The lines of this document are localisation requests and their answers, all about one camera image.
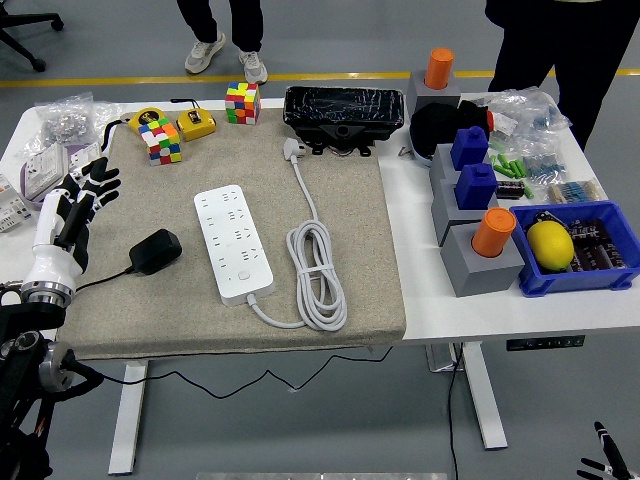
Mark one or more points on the red white labelled item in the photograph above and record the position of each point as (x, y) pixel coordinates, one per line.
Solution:
(502, 124)

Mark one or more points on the black film-wrapped device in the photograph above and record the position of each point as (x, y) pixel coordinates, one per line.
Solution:
(345, 107)

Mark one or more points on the small green cylinder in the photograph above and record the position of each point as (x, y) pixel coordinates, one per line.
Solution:
(495, 164)
(506, 165)
(518, 169)
(528, 189)

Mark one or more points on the grey square block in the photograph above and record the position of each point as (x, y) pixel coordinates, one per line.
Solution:
(440, 162)
(445, 210)
(480, 277)
(432, 97)

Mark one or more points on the black office chair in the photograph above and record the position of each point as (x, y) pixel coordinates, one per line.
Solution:
(56, 22)

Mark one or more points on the white socket box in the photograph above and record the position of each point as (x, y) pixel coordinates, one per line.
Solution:
(42, 167)
(82, 152)

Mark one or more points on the white power strip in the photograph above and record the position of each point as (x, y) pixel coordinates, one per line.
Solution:
(225, 235)

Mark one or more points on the dark printed capacitor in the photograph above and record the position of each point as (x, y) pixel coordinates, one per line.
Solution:
(510, 190)

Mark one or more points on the orange cylinder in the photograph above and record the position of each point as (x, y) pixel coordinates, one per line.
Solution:
(440, 67)
(492, 232)

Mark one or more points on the round yellow tape measure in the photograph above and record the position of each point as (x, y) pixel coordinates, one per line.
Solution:
(145, 116)

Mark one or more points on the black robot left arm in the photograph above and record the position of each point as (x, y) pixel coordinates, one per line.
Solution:
(20, 320)

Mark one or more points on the white table leg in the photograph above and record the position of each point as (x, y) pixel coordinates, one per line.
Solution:
(125, 425)
(482, 400)

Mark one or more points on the clear bag of tan resistors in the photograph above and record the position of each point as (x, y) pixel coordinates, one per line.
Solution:
(575, 191)

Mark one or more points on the black plug adapter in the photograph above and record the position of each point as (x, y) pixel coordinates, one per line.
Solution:
(155, 251)

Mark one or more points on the purple tray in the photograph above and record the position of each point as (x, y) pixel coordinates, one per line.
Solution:
(22, 181)

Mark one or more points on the colourful puzzle cube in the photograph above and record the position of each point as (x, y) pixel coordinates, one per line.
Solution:
(160, 142)
(242, 102)

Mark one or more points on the blue block with knob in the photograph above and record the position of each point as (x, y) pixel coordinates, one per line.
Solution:
(469, 147)
(475, 187)

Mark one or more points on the small black clip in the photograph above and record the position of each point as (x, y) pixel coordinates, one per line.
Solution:
(542, 217)

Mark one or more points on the grey under-table box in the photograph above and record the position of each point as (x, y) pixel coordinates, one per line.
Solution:
(440, 360)

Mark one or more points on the person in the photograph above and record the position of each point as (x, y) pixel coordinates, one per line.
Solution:
(245, 25)
(575, 50)

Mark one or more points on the white circuit breaker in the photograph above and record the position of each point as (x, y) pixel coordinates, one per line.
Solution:
(12, 215)

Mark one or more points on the square yellow tape measure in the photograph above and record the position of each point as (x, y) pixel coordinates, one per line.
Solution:
(197, 127)

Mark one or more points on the yellow lemon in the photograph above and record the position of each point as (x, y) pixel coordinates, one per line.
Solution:
(550, 247)

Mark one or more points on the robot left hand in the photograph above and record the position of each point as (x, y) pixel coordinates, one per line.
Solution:
(50, 250)

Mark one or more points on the blue plastic bin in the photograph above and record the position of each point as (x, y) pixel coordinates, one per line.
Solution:
(575, 284)

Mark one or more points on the black table control panel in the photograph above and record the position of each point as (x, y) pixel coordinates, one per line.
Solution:
(545, 343)

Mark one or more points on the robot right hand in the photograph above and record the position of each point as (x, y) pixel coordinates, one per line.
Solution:
(611, 452)

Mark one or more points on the clear bag of metal nuts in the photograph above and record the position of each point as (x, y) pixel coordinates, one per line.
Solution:
(65, 120)

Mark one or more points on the black cloth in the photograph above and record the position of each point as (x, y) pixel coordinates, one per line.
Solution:
(445, 122)

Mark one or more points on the dark brown capacitor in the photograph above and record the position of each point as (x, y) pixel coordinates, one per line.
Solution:
(590, 231)
(600, 257)

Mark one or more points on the large clear bag of resistors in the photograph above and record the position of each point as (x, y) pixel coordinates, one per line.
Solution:
(535, 112)

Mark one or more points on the grey-brown mat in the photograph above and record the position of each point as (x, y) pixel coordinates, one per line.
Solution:
(360, 250)

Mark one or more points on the white blue round dish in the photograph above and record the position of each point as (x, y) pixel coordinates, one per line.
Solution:
(422, 159)

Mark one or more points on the clear bag of blue resistors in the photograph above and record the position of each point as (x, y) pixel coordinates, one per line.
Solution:
(545, 162)

